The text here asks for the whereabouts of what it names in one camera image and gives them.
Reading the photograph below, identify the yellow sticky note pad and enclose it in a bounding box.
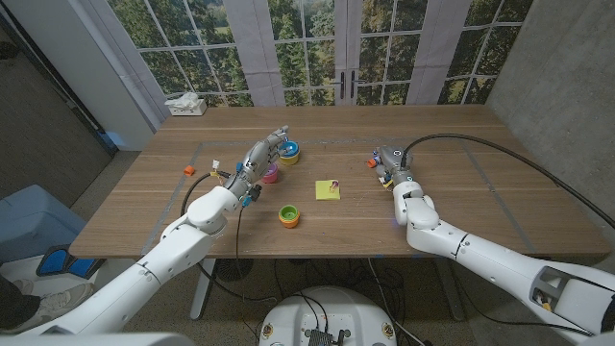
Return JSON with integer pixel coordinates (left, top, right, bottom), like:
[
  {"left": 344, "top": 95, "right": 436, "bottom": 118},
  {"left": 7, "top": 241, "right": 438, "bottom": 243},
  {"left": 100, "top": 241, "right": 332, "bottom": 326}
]
[{"left": 315, "top": 179, "right": 341, "bottom": 202}]

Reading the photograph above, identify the printed window backdrop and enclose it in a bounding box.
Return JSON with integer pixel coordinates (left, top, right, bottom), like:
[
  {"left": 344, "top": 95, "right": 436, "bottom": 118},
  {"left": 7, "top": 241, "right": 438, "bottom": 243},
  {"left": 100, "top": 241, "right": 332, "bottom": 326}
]
[{"left": 79, "top": 0, "right": 534, "bottom": 108}]

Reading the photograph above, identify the black round disc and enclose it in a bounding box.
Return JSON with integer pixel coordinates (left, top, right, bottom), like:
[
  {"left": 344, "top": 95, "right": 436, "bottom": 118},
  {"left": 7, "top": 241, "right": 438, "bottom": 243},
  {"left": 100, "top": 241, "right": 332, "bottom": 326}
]
[{"left": 214, "top": 258, "right": 255, "bottom": 283}]

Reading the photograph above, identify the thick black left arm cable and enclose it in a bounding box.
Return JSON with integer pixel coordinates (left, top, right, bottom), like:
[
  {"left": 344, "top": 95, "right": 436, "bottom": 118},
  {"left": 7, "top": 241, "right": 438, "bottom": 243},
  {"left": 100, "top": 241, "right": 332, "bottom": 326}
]
[{"left": 180, "top": 171, "right": 279, "bottom": 304}]

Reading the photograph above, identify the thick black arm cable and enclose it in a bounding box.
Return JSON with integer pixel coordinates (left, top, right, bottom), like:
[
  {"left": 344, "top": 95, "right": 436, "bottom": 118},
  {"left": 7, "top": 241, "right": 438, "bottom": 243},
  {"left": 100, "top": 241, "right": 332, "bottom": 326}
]
[
  {"left": 180, "top": 171, "right": 279, "bottom": 304},
  {"left": 401, "top": 133, "right": 615, "bottom": 230}
]

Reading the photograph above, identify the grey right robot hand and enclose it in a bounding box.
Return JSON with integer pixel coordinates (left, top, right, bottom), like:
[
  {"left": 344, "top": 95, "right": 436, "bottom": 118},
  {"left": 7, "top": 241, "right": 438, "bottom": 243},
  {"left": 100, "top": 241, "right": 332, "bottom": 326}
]
[{"left": 370, "top": 145, "right": 417, "bottom": 187}]

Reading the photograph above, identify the grey-blue upholstered seat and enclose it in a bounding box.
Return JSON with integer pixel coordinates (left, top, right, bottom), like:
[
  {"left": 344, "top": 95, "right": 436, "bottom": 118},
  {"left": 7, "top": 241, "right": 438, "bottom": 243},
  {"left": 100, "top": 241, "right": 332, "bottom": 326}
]
[{"left": 0, "top": 185, "right": 87, "bottom": 264}]

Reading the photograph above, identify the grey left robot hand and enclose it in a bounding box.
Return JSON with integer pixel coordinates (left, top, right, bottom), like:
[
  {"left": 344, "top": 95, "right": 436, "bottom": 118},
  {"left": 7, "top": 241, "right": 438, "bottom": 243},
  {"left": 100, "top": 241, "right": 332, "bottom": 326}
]
[{"left": 223, "top": 125, "right": 290, "bottom": 199}]

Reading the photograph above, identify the white tissue paper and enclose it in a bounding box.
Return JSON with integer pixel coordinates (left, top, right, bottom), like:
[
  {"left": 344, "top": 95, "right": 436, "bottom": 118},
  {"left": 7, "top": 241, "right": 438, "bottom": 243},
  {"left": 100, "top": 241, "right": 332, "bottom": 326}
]
[{"left": 164, "top": 92, "right": 201, "bottom": 110}]

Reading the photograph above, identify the blue and black pad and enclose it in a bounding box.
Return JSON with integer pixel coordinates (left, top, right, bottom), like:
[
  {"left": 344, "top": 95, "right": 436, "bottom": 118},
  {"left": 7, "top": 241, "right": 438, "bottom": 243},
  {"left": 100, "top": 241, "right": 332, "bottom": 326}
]
[{"left": 36, "top": 243, "right": 105, "bottom": 280}]

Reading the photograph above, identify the white table leg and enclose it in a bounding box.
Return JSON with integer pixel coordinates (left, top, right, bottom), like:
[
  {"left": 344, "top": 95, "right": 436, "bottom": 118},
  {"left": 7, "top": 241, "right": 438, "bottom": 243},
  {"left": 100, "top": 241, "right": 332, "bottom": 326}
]
[{"left": 189, "top": 258, "right": 217, "bottom": 321}]

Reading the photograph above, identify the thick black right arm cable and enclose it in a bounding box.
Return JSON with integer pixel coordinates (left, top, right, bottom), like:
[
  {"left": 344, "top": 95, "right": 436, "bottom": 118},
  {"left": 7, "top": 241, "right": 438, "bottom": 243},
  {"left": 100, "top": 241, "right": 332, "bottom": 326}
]
[{"left": 401, "top": 133, "right": 615, "bottom": 230}]

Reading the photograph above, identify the grey table leg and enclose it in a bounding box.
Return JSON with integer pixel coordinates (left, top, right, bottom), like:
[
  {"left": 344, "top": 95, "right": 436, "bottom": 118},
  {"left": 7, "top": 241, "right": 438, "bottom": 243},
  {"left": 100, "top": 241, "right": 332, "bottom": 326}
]
[{"left": 437, "top": 261, "right": 466, "bottom": 322}]

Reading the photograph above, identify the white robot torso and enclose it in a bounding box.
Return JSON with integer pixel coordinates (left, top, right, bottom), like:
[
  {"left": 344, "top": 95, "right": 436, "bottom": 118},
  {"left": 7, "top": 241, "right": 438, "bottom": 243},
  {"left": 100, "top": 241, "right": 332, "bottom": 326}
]
[{"left": 258, "top": 286, "right": 399, "bottom": 346}]

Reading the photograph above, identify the white tissue box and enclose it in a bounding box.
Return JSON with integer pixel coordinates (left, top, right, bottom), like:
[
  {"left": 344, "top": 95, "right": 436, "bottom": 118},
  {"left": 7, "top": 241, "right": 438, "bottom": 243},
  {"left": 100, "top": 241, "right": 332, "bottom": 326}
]
[{"left": 168, "top": 99, "right": 209, "bottom": 117}]

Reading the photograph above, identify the person's dark trouser leg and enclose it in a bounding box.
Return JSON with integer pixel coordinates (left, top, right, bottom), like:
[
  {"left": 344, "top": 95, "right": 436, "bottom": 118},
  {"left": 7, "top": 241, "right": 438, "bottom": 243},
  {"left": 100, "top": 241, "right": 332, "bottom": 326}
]
[{"left": 0, "top": 276, "right": 42, "bottom": 331}]

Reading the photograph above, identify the person's light sneaker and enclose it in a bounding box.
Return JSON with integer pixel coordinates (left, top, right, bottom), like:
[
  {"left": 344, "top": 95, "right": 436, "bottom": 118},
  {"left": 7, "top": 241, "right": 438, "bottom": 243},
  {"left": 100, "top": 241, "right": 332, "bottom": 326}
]
[{"left": 13, "top": 282, "right": 95, "bottom": 333}]

